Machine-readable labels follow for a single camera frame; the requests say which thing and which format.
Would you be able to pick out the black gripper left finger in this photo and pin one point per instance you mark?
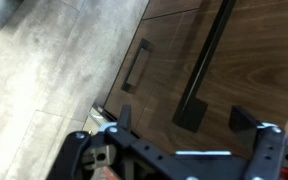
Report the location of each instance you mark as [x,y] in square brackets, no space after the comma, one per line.
[134,143]

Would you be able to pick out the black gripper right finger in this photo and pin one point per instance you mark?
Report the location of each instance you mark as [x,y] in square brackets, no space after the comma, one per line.
[270,150]

